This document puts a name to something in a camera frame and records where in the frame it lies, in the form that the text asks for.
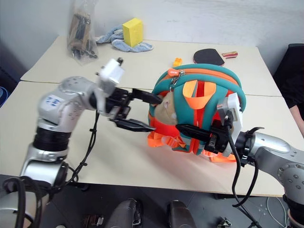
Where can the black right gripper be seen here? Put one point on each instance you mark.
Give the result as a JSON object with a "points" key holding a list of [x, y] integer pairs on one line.
{"points": [[218, 140]]}

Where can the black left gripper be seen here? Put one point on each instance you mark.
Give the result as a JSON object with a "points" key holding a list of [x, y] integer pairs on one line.
{"points": [[117, 99]]}

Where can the orange and teal backpack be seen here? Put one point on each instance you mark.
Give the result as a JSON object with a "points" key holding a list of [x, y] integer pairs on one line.
{"points": [[206, 78]]}

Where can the person bare forearm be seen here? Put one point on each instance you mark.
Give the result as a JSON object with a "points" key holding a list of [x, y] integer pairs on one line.
{"points": [[298, 121]]}

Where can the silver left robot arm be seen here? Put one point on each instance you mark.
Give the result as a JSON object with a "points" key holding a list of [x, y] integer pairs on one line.
{"points": [[59, 107]]}

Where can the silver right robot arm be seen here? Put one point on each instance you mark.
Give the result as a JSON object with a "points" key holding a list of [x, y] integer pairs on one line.
{"points": [[273, 147]]}

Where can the tan plush toy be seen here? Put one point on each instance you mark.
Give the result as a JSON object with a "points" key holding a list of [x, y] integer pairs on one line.
{"points": [[166, 111]]}

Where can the small orange toy block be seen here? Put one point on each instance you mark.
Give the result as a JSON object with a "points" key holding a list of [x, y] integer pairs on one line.
{"points": [[177, 62]]}

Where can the blue towel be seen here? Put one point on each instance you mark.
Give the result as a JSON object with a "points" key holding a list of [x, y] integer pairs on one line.
{"points": [[140, 47]]}

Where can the black table tennis paddle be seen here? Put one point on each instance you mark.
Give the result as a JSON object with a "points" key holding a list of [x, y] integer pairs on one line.
{"points": [[209, 57]]}

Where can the yellow block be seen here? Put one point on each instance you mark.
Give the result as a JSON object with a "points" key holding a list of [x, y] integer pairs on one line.
{"points": [[133, 33]]}

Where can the dark rounded shape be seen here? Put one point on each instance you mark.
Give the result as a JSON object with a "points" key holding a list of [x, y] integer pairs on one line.
{"points": [[179, 215], [127, 213]]}

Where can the clear plastic bag with clips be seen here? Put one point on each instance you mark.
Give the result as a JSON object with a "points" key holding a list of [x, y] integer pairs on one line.
{"points": [[80, 35]]}

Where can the person in black clothing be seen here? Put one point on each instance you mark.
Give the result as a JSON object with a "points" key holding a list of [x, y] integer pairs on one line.
{"points": [[292, 76]]}

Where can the blue round object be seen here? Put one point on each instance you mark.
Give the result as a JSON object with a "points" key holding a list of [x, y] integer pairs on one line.
{"points": [[3, 97]]}

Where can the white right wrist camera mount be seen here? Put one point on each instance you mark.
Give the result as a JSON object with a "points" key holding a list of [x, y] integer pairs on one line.
{"points": [[234, 107]]}

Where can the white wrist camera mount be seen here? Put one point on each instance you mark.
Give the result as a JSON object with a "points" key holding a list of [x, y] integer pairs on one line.
{"points": [[234, 107], [110, 71]]}

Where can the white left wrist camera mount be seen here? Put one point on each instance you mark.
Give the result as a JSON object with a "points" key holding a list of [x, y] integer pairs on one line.
{"points": [[110, 71]]}

